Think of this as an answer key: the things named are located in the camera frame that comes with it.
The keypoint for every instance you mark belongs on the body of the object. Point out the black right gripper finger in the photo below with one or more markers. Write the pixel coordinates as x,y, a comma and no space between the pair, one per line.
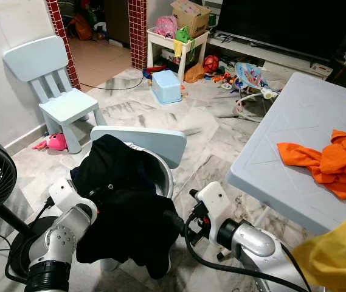
195,194
177,224

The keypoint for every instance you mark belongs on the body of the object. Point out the black garment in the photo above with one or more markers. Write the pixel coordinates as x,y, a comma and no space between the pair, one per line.
124,225

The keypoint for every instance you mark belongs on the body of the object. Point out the yellow shirt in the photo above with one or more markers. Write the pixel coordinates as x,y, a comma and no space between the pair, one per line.
337,261

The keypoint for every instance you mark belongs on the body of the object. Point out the grey laundry basket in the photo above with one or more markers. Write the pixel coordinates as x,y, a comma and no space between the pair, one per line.
166,176

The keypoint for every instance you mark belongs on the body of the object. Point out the light blue stool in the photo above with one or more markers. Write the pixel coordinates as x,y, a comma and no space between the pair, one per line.
168,88

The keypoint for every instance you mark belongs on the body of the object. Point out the orange toy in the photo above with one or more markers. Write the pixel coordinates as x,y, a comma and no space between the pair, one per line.
194,73

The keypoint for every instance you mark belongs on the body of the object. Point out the red ball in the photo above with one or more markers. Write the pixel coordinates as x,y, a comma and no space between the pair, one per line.
211,64

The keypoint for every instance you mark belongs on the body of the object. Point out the light blue baby bouncer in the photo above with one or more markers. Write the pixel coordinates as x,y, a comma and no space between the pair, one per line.
249,73

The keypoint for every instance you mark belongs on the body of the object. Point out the orange shirt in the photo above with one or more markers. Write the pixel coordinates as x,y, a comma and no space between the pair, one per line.
337,164

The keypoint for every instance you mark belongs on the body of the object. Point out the pink plush toy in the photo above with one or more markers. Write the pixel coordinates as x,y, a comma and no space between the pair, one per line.
56,142

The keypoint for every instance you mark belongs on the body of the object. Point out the white side table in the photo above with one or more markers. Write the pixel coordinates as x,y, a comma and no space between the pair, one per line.
160,42

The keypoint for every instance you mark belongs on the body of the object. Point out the white TV stand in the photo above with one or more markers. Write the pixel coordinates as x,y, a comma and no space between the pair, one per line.
264,53

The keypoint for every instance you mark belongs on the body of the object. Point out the green toy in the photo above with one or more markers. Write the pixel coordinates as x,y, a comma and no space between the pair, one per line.
183,34

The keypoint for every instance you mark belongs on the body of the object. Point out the pink bag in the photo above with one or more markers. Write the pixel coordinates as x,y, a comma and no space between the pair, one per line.
166,27

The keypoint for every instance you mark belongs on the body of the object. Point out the cardboard box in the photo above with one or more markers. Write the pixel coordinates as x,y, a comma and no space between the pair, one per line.
192,15

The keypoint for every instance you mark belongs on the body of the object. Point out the black television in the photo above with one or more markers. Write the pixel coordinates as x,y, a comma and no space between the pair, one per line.
282,21

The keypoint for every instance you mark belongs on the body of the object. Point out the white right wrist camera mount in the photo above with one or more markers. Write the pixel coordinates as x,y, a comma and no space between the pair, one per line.
214,199

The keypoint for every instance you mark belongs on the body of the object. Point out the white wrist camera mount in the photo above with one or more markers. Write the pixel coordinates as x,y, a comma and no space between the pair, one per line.
64,194
214,199

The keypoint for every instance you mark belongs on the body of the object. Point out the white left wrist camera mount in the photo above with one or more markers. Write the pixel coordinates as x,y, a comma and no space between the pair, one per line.
64,194

